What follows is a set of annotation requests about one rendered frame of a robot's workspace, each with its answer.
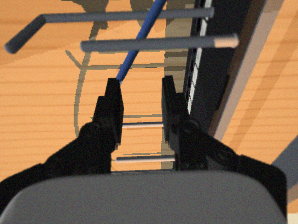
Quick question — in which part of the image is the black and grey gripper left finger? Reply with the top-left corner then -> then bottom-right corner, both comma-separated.
0,78 -> 124,217

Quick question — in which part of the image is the blue cable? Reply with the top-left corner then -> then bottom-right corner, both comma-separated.
116,0 -> 167,86

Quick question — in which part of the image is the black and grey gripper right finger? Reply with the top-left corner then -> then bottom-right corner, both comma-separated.
161,75 -> 288,223

